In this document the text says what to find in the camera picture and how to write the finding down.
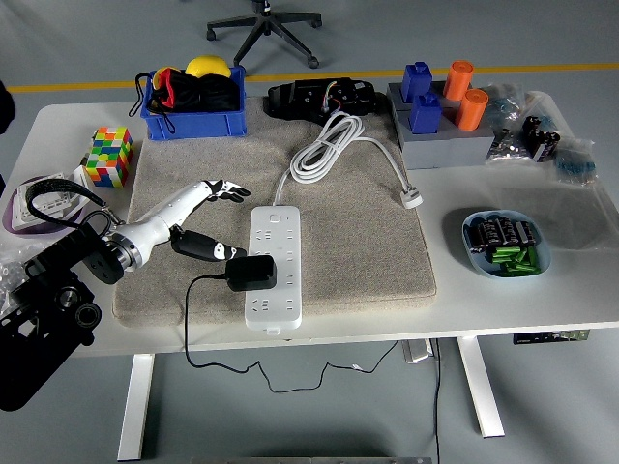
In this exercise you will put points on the white table leg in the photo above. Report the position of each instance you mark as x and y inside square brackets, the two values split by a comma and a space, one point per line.
[136, 406]
[481, 386]

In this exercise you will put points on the bag of silver screws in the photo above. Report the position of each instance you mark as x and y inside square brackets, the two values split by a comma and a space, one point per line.
[505, 147]

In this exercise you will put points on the light blue dish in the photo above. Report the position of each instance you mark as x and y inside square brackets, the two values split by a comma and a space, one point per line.
[476, 267]

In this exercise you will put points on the yellow ball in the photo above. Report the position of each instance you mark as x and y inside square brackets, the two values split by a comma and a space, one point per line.
[208, 65]

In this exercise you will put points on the black table control panel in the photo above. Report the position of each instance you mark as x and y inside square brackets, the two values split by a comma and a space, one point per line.
[551, 337]

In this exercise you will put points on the colourful puzzle cube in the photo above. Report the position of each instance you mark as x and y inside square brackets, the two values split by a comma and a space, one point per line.
[109, 159]

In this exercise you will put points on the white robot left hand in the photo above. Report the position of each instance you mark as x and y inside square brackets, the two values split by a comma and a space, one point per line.
[150, 229]

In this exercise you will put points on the grey block base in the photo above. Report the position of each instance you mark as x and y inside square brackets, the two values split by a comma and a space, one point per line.
[445, 150]

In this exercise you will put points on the purple dish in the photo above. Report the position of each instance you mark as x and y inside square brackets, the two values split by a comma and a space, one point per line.
[9, 217]

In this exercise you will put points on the green battery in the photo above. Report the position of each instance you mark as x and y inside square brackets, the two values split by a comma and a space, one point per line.
[530, 269]
[510, 270]
[503, 255]
[528, 256]

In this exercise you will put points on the bag of black components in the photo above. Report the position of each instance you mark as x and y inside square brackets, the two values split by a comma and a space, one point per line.
[541, 137]

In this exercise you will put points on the black office chair base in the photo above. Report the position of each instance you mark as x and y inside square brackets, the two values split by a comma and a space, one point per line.
[266, 29]

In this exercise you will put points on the metal box under table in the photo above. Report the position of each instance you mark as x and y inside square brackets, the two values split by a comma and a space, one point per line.
[418, 352]

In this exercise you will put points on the black electronic device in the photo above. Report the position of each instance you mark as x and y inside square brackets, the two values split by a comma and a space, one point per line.
[304, 96]

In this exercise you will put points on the bag of blue parts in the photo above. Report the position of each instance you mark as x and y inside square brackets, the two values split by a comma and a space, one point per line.
[505, 104]
[575, 166]

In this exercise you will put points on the large clear plastic bag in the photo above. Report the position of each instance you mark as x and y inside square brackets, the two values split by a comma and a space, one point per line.
[580, 217]

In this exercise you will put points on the blue block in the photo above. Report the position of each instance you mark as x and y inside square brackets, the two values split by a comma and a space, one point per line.
[416, 82]
[425, 116]

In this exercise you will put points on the clear bag of metal parts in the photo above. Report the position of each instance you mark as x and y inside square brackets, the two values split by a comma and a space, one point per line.
[9, 280]

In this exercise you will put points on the white power strip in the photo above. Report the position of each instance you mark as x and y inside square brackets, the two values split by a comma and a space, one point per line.
[273, 309]

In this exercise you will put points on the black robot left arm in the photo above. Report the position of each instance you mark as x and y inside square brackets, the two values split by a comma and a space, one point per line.
[48, 295]

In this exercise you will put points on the orange cylinder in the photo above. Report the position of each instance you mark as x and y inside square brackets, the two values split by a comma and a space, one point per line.
[473, 111]
[457, 79]

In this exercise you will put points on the white wall switch panel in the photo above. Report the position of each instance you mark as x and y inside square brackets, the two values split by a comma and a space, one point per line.
[53, 205]

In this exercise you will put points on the black battery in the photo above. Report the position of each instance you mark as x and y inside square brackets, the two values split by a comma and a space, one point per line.
[475, 239]
[507, 231]
[491, 233]
[526, 233]

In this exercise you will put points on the blue plastic bin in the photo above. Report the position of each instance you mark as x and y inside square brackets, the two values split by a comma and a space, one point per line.
[193, 125]

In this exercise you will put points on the grey-brown mat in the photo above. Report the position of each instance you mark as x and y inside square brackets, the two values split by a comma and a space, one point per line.
[362, 251]

